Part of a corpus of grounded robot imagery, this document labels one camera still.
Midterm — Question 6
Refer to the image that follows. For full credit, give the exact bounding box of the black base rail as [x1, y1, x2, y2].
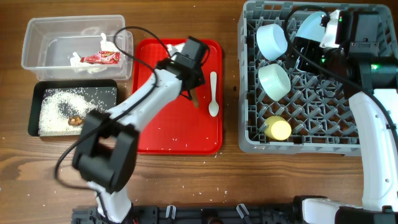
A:
[71, 195, 348, 224]

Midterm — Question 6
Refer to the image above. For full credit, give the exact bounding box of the pale green bowl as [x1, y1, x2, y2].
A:
[258, 64, 291, 101]

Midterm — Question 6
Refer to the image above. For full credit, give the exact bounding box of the brown root vegetable piece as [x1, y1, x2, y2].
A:
[190, 89, 199, 108]

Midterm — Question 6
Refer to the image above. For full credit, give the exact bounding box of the pale blue bowl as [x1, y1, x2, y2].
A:
[256, 24, 288, 61]

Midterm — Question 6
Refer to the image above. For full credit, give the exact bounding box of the grey-blue dishwasher rack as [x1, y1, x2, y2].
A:
[237, 0, 398, 156]

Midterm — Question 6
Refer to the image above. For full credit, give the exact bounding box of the yellow plastic cup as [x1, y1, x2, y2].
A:
[264, 116, 292, 141]

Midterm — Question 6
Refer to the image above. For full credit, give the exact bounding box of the white rice pile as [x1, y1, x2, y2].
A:
[38, 86, 118, 136]

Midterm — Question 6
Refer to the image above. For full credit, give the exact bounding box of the white plastic spoon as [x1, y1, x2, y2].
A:
[208, 72, 220, 117]

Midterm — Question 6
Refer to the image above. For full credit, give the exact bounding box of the clear plastic waste bin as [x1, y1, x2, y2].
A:
[21, 15, 133, 81]

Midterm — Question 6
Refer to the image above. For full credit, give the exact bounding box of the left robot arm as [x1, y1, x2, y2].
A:
[53, 37, 210, 223]

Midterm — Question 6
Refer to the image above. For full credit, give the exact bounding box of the large pale blue plate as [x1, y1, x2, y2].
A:
[296, 12, 326, 42]

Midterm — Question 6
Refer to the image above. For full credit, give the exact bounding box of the black waste tray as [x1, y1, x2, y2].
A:
[27, 80, 118, 137]

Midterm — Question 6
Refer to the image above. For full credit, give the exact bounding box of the red snack wrapper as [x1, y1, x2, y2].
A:
[80, 51, 120, 65]

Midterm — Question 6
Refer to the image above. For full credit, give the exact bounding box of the red plastic tray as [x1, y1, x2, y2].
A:
[138, 39, 223, 155]

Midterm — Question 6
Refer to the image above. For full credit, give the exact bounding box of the brown food scrap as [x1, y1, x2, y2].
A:
[68, 115, 84, 126]

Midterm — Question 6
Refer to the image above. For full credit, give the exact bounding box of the white crumpled tissue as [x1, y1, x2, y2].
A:
[70, 33, 121, 74]

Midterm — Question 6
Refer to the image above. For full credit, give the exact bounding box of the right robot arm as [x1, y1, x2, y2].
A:
[288, 8, 397, 223]

